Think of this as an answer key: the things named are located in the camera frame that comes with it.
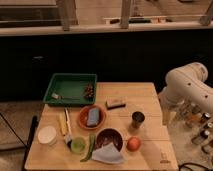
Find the dark metal cup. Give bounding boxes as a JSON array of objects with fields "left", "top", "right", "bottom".
[{"left": 131, "top": 111, "right": 145, "bottom": 129}]

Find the green small cup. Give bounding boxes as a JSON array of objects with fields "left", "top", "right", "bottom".
[{"left": 71, "top": 137, "right": 86, "bottom": 154}]

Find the wooden board eraser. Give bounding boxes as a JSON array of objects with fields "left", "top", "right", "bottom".
[{"left": 105, "top": 99, "right": 126, "bottom": 110}]

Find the metal fork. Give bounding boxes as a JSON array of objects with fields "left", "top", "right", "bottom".
[{"left": 51, "top": 93, "right": 79, "bottom": 100}]

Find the orange clay plate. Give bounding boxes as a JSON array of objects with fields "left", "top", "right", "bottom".
[{"left": 77, "top": 105, "right": 106, "bottom": 130}]

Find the dark purple bowl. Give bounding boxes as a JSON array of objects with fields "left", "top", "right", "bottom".
[{"left": 95, "top": 128, "right": 123, "bottom": 151}]

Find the red grape bunch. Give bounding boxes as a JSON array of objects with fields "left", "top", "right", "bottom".
[{"left": 84, "top": 84, "right": 94, "bottom": 99}]

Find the spice bottle rack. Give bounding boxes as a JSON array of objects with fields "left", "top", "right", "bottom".
[{"left": 178, "top": 101, "right": 213, "bottom": 151}]

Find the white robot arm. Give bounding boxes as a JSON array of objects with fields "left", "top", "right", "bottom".
[{"left": 158, "top": 62, "right": 213, "bottom": 125}]

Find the white round container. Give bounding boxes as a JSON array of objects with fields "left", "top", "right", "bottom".
[{"left": 37, "top": 126, "right": 57, "bottom": 145}]

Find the green plastic tray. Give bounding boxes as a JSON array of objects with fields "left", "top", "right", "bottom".
[{"left": 43, "top": 73, "right": 97, "bottom": 107}]

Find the grey folded cloth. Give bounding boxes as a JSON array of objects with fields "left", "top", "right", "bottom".
[{"left": 92, "top": 143, "right": 124, "bottom": 164}]

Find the orange fruit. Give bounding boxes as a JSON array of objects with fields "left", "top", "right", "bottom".
[{"left": 127, "top": 137, "right": 141, "bottom": 152}]

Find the green chili pepper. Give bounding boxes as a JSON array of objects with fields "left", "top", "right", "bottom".
[{"left": 80, "top": 134, "right": 96, "bottom": 162}]

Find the yellow corn cob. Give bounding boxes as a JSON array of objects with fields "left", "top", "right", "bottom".
[{"left": 59, "top": 114, "right": 67, "bottom": 136}]

